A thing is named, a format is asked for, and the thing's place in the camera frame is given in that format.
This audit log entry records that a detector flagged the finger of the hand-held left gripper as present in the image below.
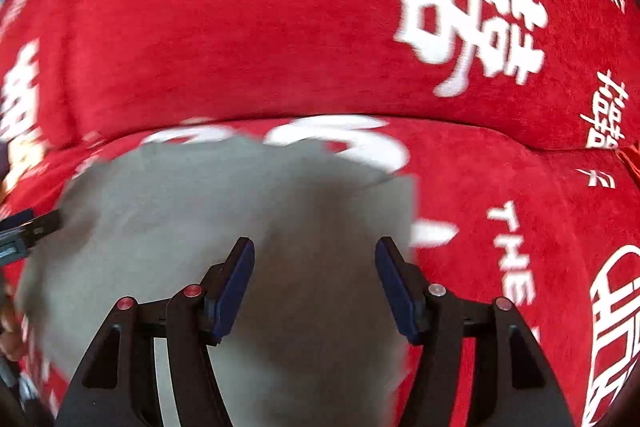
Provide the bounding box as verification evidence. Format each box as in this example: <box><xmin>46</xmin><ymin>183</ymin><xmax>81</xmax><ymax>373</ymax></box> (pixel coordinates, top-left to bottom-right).
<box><xmin>0</xmin><ymin>208</ymin><xmax>62</xmax><ymax>240</ymax></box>

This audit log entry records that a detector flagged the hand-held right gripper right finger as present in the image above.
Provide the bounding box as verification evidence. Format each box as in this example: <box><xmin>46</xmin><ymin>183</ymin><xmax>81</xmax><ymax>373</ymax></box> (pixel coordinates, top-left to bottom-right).
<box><xmin>375</xmin><ymin>237</ymin><xmax>573</xmax><ymax>427</ymax></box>

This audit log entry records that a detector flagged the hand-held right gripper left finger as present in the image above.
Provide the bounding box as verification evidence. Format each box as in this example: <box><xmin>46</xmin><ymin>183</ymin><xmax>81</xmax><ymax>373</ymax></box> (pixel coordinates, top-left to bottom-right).
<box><xmin>55</xmin><ymin>237</ymin><xmax>256</xmax><ymax>427</ymax></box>

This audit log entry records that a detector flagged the grey knit sweater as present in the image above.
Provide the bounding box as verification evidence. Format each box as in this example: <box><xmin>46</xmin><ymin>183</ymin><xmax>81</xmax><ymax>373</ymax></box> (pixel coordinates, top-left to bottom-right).
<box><xmin>17</xmin><ymin>134</ymin><xmax>418</xmax><ymax>427</ymax></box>

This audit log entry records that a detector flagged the red printed sofa seat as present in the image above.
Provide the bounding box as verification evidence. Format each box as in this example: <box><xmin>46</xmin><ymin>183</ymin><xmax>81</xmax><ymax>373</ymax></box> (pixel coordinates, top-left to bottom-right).
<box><xmin>0</xmin><ymin>114</ymin><xmax>640</xmax><ymax>427</ymax></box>

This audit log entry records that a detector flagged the red printed sofa backrest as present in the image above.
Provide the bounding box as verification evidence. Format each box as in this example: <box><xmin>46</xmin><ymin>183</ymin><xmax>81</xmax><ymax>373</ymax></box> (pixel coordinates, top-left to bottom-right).
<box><xmin>0</xmin><ymin>0</ymin><xmax>640</xmax><ymax>152</ymax></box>

